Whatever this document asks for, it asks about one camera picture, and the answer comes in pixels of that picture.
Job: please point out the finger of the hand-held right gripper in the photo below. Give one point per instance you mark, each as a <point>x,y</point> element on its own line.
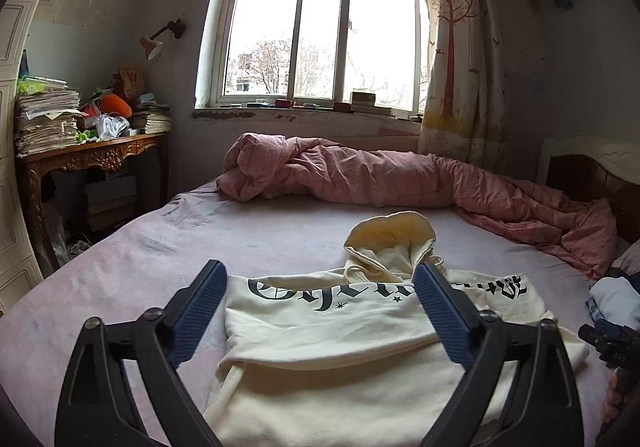
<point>612,342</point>

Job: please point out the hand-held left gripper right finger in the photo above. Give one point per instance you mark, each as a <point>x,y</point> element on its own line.
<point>445,317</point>

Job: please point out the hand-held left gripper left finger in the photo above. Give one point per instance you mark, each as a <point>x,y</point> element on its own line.
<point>197,312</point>

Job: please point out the cream hoodie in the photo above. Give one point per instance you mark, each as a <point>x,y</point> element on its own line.
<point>340,367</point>

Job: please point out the folded clothes pile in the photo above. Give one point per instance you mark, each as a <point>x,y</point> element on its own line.
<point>617,299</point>

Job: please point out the person's right hand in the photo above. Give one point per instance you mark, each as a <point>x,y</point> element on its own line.
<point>612,397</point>

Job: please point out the plaid garment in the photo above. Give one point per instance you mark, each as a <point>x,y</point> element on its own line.
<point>592,309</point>

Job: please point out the navy garment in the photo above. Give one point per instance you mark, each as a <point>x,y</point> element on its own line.
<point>625,272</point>

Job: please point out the bed with pink sheet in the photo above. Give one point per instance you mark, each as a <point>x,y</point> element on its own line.
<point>150,247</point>

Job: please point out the cardboard box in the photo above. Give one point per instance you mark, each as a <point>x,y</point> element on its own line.
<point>110,202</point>

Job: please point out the pink quilt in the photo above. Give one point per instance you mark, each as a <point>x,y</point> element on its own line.
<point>390,177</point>

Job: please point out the wooden headboard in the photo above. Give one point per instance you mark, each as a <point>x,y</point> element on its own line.
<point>590,177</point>

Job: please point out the ornate wooden table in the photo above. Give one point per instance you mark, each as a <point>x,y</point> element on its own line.
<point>100,154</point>

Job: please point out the stack of books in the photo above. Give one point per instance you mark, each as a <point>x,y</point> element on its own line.
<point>155,119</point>

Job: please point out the white cabinet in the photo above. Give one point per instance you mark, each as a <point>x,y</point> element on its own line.
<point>15,227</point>

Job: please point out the crumpled plastic bag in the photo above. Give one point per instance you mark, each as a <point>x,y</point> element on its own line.
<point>110,127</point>

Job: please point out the orange plush toy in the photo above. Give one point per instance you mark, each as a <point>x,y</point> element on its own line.
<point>117,104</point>

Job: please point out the small red box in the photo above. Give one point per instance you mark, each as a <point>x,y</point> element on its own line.
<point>284,103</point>

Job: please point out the books on windowsill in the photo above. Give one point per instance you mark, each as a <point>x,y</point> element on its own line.
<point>362,99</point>

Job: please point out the brown paper bag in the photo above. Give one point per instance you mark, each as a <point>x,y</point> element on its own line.
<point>130,82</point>

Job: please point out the stack of papers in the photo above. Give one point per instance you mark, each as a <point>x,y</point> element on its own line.
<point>45,117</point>

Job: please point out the tree patterned curtain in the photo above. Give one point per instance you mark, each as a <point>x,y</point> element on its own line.
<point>460,52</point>

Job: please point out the green plastic packet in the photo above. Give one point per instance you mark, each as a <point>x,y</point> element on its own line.
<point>30,87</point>

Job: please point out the white framed window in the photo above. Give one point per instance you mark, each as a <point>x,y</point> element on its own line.
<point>345,42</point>

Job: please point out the wall lamp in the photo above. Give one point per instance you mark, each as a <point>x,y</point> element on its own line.
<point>150,47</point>

